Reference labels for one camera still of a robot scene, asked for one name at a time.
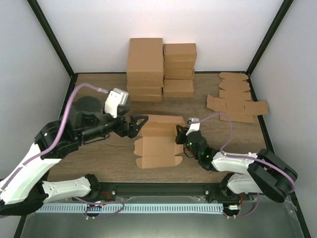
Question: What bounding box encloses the light blue slotted cable duct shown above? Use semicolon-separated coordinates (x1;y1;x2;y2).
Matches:
36;203;223;215

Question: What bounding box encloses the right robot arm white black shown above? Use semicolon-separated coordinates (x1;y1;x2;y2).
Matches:
175;124;298;203

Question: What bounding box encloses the bottom large folded box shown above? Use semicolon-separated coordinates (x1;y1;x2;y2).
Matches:
129;94;162;102

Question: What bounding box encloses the stack of flat cardboard blanks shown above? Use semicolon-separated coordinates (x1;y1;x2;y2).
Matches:
207;72;268;123

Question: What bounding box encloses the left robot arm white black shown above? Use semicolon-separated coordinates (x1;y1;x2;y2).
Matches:
0;96;149;216

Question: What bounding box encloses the grey metal base plate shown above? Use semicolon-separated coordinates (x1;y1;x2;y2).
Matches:
21;197;305;238

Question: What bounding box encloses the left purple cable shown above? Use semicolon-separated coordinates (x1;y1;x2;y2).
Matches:
0;83;126;221

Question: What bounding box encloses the top large folded cardboard box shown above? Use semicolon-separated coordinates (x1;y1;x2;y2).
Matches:
126;38;164;80

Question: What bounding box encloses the bottom small folded box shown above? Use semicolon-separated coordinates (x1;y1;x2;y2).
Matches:
163;79;194;98

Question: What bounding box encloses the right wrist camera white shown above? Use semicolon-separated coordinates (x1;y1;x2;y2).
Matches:
186;118;200;136

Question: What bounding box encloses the top small folded cardboard box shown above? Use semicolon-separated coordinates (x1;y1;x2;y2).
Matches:
163;43;197;62

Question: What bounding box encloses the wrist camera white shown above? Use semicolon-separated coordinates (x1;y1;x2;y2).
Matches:
104;88;129;118
186;118;200;136

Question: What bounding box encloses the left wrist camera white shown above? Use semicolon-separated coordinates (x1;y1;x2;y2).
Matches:
104;88;129;118

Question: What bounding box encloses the black aluminium frame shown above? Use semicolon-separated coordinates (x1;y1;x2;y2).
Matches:
28;0;311;238

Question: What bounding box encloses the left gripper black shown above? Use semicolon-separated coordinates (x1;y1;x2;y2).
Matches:
79;105;149;142

